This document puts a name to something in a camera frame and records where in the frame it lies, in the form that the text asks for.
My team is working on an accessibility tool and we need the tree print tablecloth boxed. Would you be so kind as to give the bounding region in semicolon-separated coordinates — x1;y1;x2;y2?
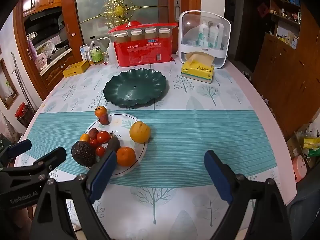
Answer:
14;60;283;240

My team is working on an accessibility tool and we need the green label bottle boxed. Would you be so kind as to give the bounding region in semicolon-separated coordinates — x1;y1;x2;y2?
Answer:
89;36;104;65

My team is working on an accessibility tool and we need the blue white carton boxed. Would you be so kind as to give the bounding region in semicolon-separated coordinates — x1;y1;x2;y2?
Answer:
80;44;90;62

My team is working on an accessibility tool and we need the wooden framed wall niche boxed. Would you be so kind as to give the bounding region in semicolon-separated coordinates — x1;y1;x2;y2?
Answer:
0;59;19;110

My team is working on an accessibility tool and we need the dark avocado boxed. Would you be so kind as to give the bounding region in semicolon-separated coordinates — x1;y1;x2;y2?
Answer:
71;141;97;167

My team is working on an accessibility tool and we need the white cosmetic storage box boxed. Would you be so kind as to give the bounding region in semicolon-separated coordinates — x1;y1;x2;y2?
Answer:
178;10;228;69

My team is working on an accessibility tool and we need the brown wooden cabinet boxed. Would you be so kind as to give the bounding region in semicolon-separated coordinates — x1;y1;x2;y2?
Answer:
252;34;320;140

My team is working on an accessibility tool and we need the purple hanging cloth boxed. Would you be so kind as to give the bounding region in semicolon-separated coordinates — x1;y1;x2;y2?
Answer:
27;39;38;60

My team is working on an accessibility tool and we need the metal pole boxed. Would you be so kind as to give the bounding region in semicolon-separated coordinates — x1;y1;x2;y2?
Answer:
11;51;38;112

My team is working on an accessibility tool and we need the large yellow orange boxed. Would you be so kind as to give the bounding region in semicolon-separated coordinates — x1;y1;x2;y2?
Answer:
129;121;151;144

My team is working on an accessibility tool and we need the red door decoration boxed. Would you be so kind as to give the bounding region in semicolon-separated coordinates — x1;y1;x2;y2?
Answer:
257;2;269;18

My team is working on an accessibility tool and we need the gold door ornament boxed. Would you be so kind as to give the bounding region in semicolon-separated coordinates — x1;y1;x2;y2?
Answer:
80;0;160;28

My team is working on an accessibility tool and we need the white floral plate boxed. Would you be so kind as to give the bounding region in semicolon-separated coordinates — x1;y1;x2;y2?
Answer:
84;113;148;178

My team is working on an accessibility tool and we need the white squeeze bottle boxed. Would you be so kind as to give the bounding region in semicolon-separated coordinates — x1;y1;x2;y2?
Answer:
97;37;118;64

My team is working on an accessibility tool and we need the large red tomato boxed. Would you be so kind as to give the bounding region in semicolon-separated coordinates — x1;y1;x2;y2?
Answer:
97;131;111;144

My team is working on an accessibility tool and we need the silver door handle plate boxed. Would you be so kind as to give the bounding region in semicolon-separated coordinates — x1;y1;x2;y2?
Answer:
174;0;181;22

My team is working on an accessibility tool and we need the dark green scalloped plate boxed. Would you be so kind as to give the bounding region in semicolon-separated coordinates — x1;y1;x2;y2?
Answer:
103;67;167;109

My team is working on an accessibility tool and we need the frosted glass sliding door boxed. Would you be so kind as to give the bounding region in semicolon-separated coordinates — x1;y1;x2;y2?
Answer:
61;0;200;64

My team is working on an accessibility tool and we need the orange tangerine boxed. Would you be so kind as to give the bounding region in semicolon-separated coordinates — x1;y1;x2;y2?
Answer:
116;147;136;167

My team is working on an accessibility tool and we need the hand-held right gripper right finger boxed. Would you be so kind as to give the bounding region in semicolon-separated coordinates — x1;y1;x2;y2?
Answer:
204;150;293;240

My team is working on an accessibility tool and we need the pink plastic stool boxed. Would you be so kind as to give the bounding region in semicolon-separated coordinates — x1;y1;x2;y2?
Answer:
292;155;307;183

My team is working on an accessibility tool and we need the red plastic package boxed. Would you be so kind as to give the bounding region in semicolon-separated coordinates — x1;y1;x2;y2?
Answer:
108;21;178;67

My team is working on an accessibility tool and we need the yellow flat box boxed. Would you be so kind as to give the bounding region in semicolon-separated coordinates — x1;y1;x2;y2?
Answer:
62;60;90;78

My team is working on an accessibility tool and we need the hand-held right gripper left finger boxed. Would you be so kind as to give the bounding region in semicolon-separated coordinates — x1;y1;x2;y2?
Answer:
29;150;118;240

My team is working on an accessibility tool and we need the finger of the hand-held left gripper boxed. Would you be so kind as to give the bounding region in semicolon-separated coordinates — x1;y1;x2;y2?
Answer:
0;139;32;167
15;147;67;181

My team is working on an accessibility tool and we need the white lid jar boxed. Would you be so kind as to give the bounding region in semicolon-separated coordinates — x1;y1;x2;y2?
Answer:
116;31;129;44
131;29;143;42
144;28;157;40
159;28;172;40

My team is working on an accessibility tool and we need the wooden wall shelf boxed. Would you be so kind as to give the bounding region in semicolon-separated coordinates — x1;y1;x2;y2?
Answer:
270;0;303;50

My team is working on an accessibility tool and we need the white teal bottle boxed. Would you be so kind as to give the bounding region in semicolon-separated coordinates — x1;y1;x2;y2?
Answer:
197;20;209;48

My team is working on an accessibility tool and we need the red lid bin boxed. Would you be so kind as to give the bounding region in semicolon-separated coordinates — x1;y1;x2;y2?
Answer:
15;102;35;128

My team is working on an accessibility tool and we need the yellow tissue pack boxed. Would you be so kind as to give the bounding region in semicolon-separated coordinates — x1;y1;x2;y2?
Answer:
181;52;215;83

